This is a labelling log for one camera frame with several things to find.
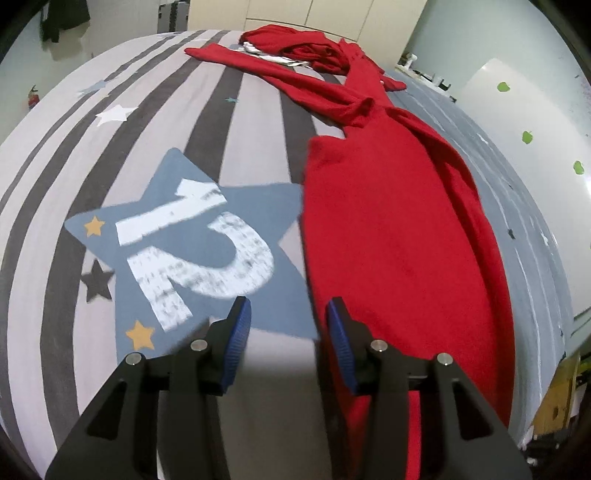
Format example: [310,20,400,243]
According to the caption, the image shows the grey suitcase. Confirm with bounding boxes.
[157,0,190,34]

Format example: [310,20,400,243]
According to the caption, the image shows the yellow cardboard box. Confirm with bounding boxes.
[531,351,591,439]

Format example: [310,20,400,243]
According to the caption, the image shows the white board with apple stickers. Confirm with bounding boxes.
[455,58,591,324]

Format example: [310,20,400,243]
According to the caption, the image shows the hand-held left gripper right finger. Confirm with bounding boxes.
[325,296,532,480]

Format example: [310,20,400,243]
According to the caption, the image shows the red long-sleeve top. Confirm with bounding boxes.
[185,25,407,141]

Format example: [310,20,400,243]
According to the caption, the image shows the striped star bed sheet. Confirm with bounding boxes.
[0,28,575,480]

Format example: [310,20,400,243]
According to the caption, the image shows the black jacket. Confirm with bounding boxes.
[41,0,90,43]

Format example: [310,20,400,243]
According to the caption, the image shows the dark desk clutter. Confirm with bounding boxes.
[394,53,458,102]

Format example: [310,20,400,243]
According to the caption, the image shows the red pants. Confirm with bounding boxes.
[298,39,515,480]

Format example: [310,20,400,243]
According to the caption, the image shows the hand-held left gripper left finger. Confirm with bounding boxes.
[45,295,252,480]

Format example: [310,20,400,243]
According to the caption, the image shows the cream wardrobe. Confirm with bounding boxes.
[187,0,430,65]

